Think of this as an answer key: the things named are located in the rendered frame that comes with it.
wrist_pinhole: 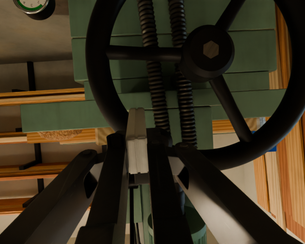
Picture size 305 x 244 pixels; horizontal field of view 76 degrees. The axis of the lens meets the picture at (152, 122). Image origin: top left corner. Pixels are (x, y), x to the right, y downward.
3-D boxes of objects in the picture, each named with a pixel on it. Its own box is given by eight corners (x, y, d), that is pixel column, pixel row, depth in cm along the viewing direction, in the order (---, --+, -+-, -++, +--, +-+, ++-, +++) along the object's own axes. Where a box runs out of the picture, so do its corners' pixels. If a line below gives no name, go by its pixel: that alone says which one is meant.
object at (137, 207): (140, 185, 76) (142, 222, 77) (140, 177, 85) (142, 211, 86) (118, 186, 76) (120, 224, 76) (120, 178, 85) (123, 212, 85)
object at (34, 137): (239, 115, 59) (239, 129, 59) (236, 115, 61) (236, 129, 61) (25, 129, 56) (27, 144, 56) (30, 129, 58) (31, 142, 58)
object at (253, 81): (269, 70, 43) (269, 89, 43) (227, 85, 64) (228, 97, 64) (83, 81, 41) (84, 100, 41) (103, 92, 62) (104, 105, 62)
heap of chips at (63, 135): (70, 129, 43) (71, 142, 43) (87, 126, 55) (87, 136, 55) (30, 131, 42) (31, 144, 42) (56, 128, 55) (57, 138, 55)
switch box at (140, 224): (143, 214, 87) (145, 249, 87) (143, 204, 97) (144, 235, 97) (129, 215, 87) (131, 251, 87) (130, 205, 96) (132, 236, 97)
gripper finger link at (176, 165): (147, 160, 12) (195, 156, 12) (145, 127, 17) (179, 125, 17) (149, 179, 13) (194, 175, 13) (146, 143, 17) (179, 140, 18)
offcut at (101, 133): (111, 126, 47) (112, 142, 47) (94, 127, 45) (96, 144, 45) (114, 126, 44) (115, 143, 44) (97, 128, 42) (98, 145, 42)
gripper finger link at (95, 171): (127, 181, 13) (81, 185, 13) (130, 144, 17) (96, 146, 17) (125, 162, 12) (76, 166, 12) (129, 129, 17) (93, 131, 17)
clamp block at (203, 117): (214, 105, 33) (217, 159, 33) (193, 108, 46) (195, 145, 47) (125, 111, 32) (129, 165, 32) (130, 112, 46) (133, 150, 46)
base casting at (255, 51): (278, 28, 42) (280, 70, 43) (200, 78, 100) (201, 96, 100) (68, 38, 40) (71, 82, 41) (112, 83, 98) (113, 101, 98)
